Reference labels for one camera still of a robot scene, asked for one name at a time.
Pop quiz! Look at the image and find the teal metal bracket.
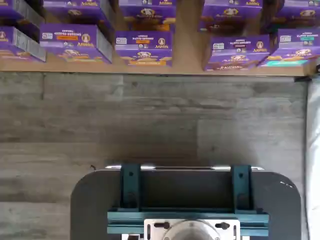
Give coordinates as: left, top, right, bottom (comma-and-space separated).
119, 163, 142, 210
230, 164, 253, 211

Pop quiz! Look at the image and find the translucent white plastic curtain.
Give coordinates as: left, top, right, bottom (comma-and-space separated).
305, 64, 320, 240

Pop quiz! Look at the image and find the chrome bar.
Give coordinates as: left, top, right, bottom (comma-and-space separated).
104, 164, 266, 172

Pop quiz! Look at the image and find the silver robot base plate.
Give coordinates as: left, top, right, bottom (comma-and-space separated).
143, 218, 241, 240

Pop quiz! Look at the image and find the purple Annie's snack box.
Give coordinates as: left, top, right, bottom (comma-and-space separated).
115, 30, 174, 68
39, 23, 114, 65
258, 27, 320, 69
0, 0, 46, 29
42, 0, 116, 33
198, 0, 264, 36
203, 34, 272, 72
262, 0, 320, 35
0, 25, 47, 63
119, 0, 178, 33

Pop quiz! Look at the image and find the wooden shelf board with Annie's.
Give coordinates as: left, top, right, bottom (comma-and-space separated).
0, 0, 318, 77

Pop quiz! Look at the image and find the dark grey mounting plate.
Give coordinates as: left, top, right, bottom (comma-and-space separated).
70, 168, 302, 240

